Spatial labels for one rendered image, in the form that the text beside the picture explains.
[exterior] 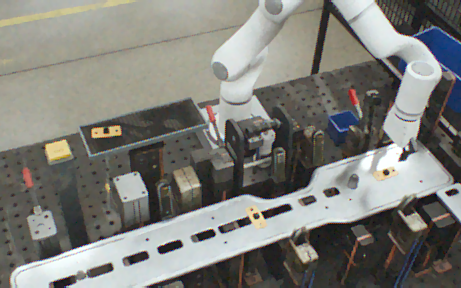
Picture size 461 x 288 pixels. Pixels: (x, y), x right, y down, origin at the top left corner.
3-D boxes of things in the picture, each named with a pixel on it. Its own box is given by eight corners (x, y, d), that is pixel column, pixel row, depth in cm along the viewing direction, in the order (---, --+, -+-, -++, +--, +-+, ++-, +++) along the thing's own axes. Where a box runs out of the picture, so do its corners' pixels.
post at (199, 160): (194, 239, 211) (195, 162, 182) (189, 228, 214) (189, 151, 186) (207, 235, 213) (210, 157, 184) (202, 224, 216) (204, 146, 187)
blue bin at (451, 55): (457, 114, 213) (470, 86, 204) (396, 67, 230) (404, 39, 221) (488, 98, 220) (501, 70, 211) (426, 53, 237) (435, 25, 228)
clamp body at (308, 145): (293, 220, 220) (308, 149, 193) (279, 197, 227) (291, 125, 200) (316, 212, 222) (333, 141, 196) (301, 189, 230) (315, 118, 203)
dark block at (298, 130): (277, 214, 221) (291, 132, 190) (268, 200, 225) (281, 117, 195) (289, 209, 222) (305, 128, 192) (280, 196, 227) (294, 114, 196)
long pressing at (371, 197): (23, 341, 153) (22, 338, 152) (7, 269, 167) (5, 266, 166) (458, 184, 196) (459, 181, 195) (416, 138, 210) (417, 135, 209)
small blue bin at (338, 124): (336, 147, 246) (339, 131, 239) (323, 131, 252) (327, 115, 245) (358, 140, 249) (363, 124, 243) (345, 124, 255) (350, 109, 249)
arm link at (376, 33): (368, 1, 177) (427, 84, 181) (341, 25, 168) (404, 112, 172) (391, -14, 170) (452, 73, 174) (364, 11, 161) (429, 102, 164)
